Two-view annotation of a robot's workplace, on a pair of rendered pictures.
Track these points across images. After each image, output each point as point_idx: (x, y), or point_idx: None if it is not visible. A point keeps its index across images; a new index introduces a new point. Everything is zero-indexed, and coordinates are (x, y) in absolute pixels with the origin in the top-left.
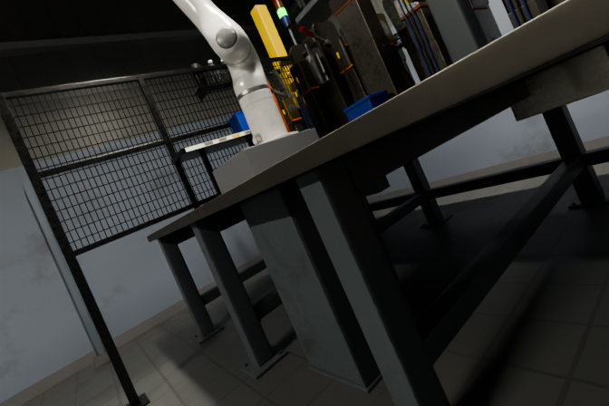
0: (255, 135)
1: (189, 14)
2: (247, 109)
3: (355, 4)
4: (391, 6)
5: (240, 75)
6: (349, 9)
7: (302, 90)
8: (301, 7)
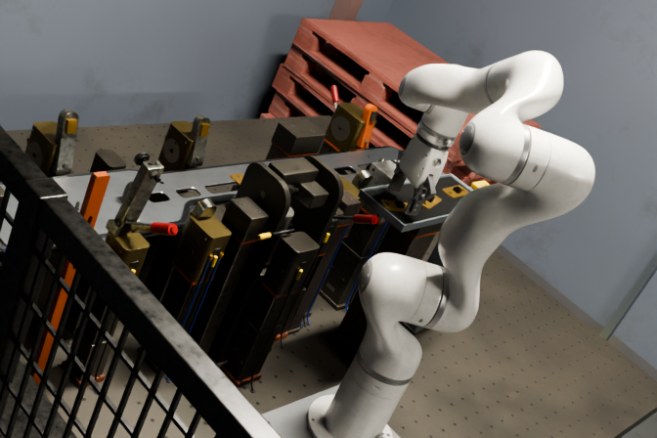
0: (378, 433)
1: (484, 259)
2: (400, 398)
3: (431, 239)
4: (364, 186)
5: (401, 335)
6: (425, 240)
7: (291, 290)
8: (415, 213)
